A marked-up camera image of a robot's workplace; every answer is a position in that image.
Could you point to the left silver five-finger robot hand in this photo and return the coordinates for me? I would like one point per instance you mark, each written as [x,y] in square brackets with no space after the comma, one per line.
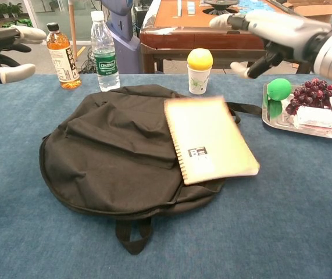
[14,74]

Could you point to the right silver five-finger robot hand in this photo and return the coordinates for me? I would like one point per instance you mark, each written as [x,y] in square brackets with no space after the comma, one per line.
[287,35]

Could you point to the brown spiral notebook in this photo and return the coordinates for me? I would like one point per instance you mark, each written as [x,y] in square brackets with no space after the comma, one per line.
[209,136]

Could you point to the black fabric backpack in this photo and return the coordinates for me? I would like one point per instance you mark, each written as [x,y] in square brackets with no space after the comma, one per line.
[110,162]

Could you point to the cardboard box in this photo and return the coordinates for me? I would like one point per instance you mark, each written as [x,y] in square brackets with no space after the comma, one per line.
[314,7]

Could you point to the amber tea bottle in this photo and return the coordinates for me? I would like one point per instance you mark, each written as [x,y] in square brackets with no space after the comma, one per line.
[64,58]

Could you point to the green ball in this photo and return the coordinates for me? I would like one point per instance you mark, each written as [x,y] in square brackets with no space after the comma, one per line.
[279,89]

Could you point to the bunch of red grapes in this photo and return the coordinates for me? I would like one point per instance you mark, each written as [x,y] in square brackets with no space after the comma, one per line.
[312,94]

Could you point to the wooden pole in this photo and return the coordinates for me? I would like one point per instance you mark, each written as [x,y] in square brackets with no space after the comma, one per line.
[72,29]

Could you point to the white rectangular block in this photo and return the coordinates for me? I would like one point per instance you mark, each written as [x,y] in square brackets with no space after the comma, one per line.
[315,117]

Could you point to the clear water bottle green label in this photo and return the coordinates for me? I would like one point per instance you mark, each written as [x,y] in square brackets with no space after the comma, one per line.
[105,58]

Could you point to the silver metal tray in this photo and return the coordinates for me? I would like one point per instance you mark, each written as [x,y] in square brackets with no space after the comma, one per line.
[314,130]

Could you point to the white paper cup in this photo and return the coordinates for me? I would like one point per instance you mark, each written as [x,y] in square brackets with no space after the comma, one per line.
[198,82]

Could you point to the brown mahjong table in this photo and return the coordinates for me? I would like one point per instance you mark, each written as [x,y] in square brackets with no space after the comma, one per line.
[183,37]

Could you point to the blue carpet table mat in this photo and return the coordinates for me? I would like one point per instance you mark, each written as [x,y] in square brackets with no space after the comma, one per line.
[270,218]

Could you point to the blue-grey machine pedestal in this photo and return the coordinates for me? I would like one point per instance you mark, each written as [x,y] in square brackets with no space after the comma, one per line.
[122,29]

